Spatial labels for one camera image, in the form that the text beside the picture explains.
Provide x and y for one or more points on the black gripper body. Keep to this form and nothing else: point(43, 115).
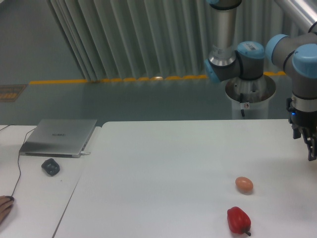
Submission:
point(303, 123)

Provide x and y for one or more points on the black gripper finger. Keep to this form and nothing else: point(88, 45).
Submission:
point(311, 143)

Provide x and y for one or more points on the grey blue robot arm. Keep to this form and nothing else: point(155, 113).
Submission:
point(242, 67)

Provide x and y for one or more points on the red bell pepper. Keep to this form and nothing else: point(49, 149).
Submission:
point(238, 221)

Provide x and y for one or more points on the person's hand on mouse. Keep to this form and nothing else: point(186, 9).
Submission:
point(5, 207)

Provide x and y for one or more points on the brown egg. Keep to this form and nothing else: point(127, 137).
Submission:
point(244, 184)

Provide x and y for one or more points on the white USB dongle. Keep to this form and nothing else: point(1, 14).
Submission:
point(85, 153)

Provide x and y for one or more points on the silver closed laptop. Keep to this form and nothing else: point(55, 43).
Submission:
point(59, 138)

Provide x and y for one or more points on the black computer mouse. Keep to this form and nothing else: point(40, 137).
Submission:
point(10, 198)

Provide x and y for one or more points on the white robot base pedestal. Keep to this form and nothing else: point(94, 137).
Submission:
point(250, 99)

